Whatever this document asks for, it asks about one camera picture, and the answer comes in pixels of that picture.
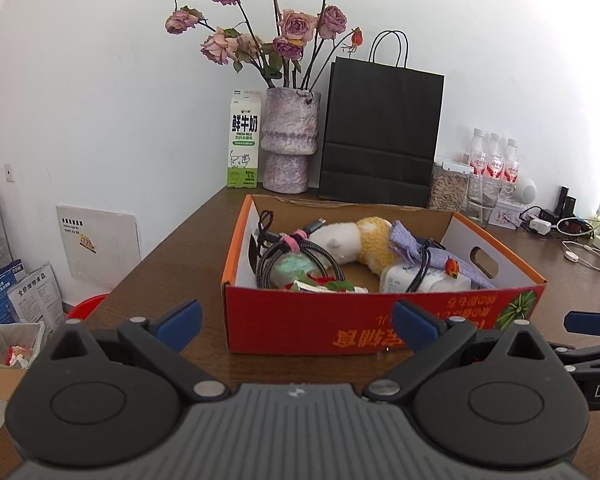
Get white and green milk carton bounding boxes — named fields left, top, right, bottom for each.
left=226, top=90, right=263, bottom=189

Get light green packet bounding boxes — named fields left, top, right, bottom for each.
left=271, top=252, right=321, bottom=288

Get purple mottled vase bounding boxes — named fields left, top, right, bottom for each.
left=260, top=86, right=322, bottom=194

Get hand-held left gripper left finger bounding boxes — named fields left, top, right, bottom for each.
left=32, top=299, right=231, bottom=403

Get black multi-head charging cable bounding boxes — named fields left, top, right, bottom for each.
left=407, top=240, right=446, bottom=293

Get white round speaker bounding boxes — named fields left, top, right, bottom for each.
left=512, top=177, right=540, bottom=206

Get dried pink roses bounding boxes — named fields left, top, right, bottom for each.
left=165, top=0, right=365, bottom=90

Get black paper bag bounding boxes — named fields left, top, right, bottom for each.
left=318, top=30, right=446, bottom=208

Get red plastic basin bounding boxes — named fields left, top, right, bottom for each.
left=66, top=294, right=111, bottom=321

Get purple drawstring pouch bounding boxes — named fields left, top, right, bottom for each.
left=387, top=220, right=496, bottom=290

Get sunglasses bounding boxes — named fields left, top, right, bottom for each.
left=557, top=217, right=596, bottom=238

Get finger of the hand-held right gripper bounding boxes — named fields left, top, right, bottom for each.
left=550, top=341, right=600, bottom=373
left=564, top=310, right=600, bottom=337

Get cardboard bin with plastic liner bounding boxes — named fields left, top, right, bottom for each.
left=0, top=321, right=48, bottom=401

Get red fabric rose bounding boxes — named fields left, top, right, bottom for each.
left=280, top=272, right=370, bottom=295

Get braided cable with pink tie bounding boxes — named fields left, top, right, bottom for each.
left=255, top=210, right=346, bottom=289

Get white printed tin box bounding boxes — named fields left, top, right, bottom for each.
left=490, top=200, right=526, bottom=230

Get clear jar of seeds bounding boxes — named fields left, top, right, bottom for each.
left=427, top=157, right=473, bottom=211

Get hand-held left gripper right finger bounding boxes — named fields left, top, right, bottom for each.
left=365, top=299, right=561, bottom=403

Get white and yellow plush toy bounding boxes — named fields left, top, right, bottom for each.
left=307, top=216, right=403, bottom=277

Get white wall panel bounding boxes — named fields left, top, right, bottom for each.
left=56, top=205, right=142, bottom=291

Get white cable with puck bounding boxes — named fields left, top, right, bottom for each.
left=562, top=240, right=600, bottom=273

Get red label water bottle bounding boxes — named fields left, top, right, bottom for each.
left=462, top=128, right=487, bottom=176
left=502, top=138, right=522, bottom=183
left=485, top=132, right=505, bottom=181

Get red cardboard box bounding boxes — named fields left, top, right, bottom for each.
left=221, top=194, right=548, bottom=357

